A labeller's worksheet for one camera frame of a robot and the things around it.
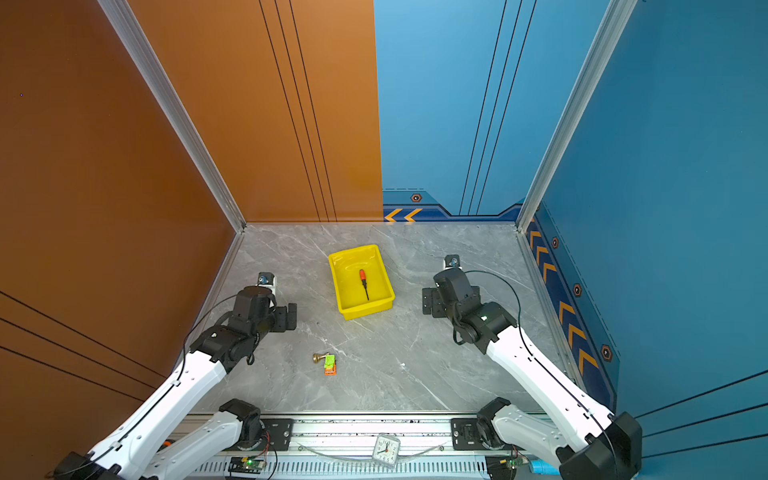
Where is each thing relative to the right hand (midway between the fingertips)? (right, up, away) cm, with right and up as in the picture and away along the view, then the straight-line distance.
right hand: (441, 293), depth 78 cm
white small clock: (-14, -36, -8) cm, 40 cm away
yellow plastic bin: (-24, 0, +24) cm, 33 cm away
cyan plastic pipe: (+21, -38, -11) cm, 45 cm away
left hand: (-44, -3, +3) cm, 44 cm away
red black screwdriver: (-23, +2, +24) cm, 34 cm away
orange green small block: (-30, -21, +4) cm, 37 cm away
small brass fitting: (-35, -19, +7) cm, 40 cm away
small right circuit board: (+15, -39, -9) cm, 42 cm away
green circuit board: (-48, -40, -8) cm, 63 cm away
